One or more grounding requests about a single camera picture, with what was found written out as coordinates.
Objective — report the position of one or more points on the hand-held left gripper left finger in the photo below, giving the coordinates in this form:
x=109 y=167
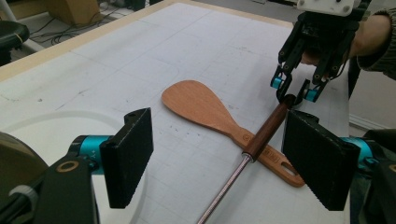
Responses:
x=127 y=161

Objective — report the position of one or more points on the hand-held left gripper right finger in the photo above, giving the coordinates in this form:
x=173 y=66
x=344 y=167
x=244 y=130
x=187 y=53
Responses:
x=320 y=161

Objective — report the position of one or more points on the white utensil rack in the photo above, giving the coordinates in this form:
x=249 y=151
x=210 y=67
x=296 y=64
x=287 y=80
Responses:
x=46 y=140

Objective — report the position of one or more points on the wooden rice paddle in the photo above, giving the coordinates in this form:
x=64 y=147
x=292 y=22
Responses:
x=199 y=102

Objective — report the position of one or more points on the open cardboard box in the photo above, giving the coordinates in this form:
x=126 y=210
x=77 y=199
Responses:
x=74 y=11

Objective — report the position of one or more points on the black round stool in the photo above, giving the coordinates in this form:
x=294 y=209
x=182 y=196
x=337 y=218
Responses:
x=12 y=34

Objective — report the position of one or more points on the white stand leg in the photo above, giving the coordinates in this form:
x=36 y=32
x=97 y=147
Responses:
x=6 y=9

